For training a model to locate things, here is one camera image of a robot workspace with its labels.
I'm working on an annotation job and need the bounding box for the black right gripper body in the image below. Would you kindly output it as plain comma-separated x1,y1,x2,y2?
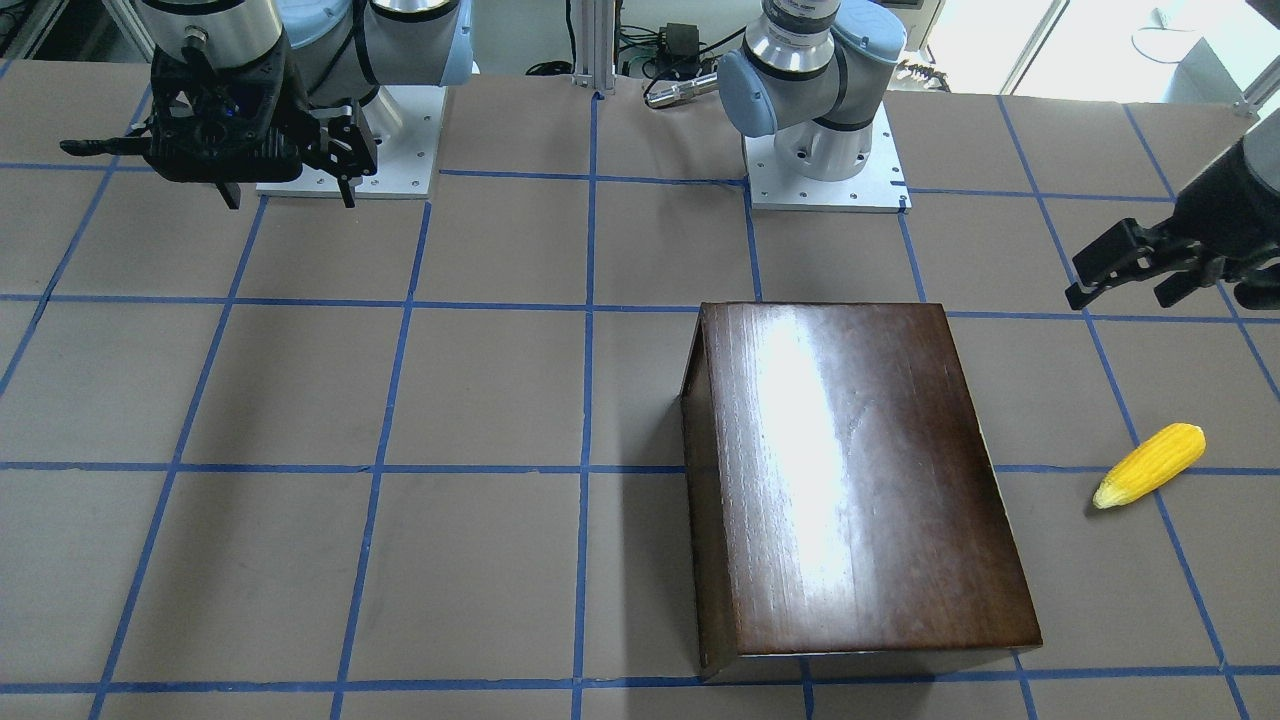
142,29,303,184

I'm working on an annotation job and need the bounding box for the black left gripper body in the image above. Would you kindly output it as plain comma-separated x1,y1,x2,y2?
1160,135,1279,310

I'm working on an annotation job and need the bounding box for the yellow corn cob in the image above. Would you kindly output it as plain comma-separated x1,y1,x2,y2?
1091,421,1207,510

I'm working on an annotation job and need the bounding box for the dark wooden drawer cabinet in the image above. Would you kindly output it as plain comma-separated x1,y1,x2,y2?
680,302,1043,684

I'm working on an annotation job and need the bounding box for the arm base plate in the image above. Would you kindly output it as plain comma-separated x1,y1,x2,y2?
742,102,913,213
252,86,445,208

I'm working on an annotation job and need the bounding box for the aluminium frame post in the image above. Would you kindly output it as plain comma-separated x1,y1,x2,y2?
564,1,621,100

